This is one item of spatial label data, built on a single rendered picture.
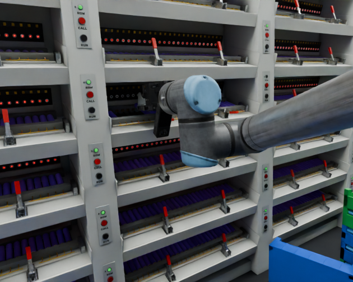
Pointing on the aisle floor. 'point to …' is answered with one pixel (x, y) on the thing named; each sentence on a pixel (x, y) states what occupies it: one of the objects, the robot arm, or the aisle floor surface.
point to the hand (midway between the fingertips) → (143, 108)
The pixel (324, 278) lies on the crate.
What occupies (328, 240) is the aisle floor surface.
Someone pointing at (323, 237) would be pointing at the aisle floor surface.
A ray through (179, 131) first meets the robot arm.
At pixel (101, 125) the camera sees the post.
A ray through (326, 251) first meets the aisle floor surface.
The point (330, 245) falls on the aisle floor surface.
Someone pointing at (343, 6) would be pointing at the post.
